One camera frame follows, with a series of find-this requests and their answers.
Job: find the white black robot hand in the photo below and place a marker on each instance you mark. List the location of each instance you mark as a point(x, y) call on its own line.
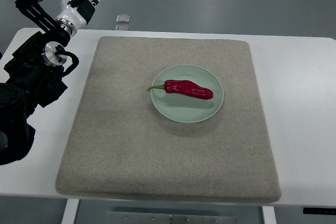
point(75, 14)

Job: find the red pepper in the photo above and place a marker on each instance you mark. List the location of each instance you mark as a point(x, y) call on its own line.
point(184, 87)

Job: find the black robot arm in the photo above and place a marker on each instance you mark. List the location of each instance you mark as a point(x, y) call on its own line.
point(35, 78)

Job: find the silver floor plate lower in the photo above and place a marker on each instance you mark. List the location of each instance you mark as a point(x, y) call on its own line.
point(122, 27)

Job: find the silver floor plate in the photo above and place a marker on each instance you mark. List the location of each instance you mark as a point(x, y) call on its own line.
point(122, 27)
point(123, 18)

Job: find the silver floor plate upper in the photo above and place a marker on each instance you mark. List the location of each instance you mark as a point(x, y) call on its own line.
point(123, 18)

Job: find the light green plate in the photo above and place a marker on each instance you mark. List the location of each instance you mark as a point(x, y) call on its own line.
point(184, 109)

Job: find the beige felt mat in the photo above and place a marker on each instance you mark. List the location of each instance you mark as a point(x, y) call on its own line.
point(120, 146)

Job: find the white table left leg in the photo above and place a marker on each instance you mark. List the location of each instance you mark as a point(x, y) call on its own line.
point(70, 212)

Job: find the white table leg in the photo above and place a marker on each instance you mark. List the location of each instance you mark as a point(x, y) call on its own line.
point(268, 214)
point(70, 212)

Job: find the white table right leg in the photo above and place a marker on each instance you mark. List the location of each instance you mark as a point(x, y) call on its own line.
point(268, 214)

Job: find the black table control panel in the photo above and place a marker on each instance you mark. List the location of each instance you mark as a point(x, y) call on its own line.
point(319, 211)

